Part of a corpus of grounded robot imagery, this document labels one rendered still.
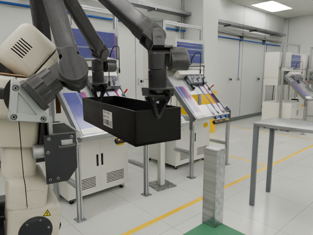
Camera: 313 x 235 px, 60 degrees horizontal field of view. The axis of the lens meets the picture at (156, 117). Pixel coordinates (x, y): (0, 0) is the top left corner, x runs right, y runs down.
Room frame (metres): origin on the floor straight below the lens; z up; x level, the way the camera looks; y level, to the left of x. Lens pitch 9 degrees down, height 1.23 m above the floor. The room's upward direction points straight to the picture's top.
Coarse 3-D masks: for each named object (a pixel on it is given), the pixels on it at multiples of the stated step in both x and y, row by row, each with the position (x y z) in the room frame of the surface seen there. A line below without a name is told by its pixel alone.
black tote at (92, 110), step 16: (112, 96) 1.38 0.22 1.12; (96, 112) 1.12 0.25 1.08; (112, 112) 0.97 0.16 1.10; (128, 112) 0.85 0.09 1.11; (144, 112) 0.83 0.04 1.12; (176, 112) 0.89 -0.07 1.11; (112, 128) 0.97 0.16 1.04; (128, 128) 0.86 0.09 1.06; (144, 128) 0.83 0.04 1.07; (160, 128) 0.86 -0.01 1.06; (176, 128) 0.89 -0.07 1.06; (144, 144) 0.83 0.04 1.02
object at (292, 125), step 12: (264, 120) 2.55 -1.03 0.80; (276, 120) 2.55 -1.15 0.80; (288, 120) 2.55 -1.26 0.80; (300, 120) 2.55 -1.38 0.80; (312, 132) 2.11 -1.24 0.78; (252, 144) 2.43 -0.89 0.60; (252, 156) 2.43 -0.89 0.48; (252, 168) 2.42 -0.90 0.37; (252, 180) 2.42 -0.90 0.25; (252, 192) 2.41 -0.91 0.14; (252, 204) 2.41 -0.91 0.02
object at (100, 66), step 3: (96, 60) 1.33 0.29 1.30; (93, 63) 1.32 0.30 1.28; (96, 63) 1.31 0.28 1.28; (99, 63) 1.32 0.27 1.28; (102, 63) 1.33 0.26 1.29; (105, 63) 1.35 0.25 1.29; (93, 66) 1.32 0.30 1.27; (96, 66) 1.31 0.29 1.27; (99, 66) 1.32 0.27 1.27; (102, 66) 1.33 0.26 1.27; (105, 66) 1.36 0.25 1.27; (93, 69) 1.32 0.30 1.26; (96, 69) 1.31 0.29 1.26; (99, 69) 1.32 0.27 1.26; (102, 69) 1.33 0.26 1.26; (105, 69) 1.36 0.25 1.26
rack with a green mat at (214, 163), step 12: (204, 156) 0.49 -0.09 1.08; (216, 156) 0.47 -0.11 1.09; (204, 168) 0.49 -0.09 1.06; (216, 168) 0.47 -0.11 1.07; (204, 180) 0.49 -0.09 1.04; (216, 180) 0.47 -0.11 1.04; (204, 192) 0.49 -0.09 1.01; (216, 192) 0.47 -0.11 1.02; (204, 204) 0.48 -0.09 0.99; (216, 204) 0.47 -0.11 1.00; (204, 216) 0.48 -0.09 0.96; (216, 216) 0.47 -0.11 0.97; (204, 228) 0.47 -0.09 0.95; (216, 228) 0.47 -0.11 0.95; (228, 228) 0.47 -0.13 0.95
